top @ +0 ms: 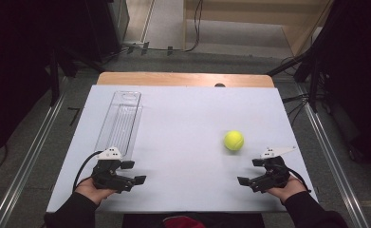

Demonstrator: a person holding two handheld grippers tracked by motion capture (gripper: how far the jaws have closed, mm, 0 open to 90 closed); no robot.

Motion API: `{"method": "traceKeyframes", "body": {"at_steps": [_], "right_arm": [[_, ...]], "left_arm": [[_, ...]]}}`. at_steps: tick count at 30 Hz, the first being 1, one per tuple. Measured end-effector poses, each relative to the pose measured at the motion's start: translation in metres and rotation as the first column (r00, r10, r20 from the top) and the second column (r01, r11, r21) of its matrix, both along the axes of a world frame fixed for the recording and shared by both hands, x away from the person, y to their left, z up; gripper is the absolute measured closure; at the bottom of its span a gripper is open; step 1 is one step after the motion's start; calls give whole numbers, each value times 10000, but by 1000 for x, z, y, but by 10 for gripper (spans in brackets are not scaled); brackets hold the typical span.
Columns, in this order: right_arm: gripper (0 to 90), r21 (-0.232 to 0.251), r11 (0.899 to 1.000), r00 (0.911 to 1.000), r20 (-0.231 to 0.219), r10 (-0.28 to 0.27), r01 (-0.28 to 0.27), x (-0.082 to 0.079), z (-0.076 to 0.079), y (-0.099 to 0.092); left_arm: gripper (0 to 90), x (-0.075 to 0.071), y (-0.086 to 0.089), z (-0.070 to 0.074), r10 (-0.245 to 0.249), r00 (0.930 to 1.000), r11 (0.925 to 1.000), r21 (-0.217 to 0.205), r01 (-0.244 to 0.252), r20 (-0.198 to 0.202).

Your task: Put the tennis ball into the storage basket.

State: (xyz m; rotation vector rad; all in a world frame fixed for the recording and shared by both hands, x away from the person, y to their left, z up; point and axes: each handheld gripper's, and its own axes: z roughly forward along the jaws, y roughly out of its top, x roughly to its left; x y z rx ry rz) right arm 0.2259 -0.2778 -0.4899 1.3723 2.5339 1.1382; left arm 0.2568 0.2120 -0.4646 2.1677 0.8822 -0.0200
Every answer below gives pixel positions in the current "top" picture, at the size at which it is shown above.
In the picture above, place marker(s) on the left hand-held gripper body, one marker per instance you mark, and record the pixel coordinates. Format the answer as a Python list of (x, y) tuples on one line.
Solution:
[(108, 177)]

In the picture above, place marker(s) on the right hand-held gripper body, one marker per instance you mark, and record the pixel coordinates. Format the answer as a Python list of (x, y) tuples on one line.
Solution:
[(274, 174)]

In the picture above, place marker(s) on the yellow tennis ball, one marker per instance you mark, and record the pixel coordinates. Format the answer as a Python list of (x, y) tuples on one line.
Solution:
[(233, 140)]

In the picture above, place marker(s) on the clear plastic container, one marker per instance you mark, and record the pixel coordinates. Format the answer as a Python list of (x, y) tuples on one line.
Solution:
[(120, 123)]

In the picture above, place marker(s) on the person's right hand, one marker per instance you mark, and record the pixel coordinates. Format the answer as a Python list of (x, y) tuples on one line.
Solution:
[(289, 190)]

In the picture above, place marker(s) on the person's left hand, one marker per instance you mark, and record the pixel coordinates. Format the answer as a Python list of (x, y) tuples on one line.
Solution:
[(93, 192)]

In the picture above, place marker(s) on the red cloth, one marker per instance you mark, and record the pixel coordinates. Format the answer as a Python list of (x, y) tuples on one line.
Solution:
[(183, 222)]

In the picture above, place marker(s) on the white table board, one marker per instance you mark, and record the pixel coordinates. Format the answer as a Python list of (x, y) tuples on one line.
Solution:
[(186, 126)]

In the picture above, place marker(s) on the wooden table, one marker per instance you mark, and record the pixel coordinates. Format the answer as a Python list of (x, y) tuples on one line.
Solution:
[(173, 79)]

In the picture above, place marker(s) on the black stand leg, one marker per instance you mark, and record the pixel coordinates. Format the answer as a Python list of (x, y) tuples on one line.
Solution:
[(54, 82)]

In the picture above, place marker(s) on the black tripod stand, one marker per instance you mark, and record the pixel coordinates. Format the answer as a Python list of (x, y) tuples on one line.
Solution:
[(312, 63)]

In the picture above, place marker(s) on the black cabinet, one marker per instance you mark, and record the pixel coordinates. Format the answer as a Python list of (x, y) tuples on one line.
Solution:
[(107, 28)]

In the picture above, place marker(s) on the light wooden shelf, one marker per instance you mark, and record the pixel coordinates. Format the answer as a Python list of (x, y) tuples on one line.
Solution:
[(268, 12)]

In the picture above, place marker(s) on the aluminium floor rail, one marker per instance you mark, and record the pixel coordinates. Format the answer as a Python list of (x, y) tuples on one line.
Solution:
[(31, 158), (331, 158)]

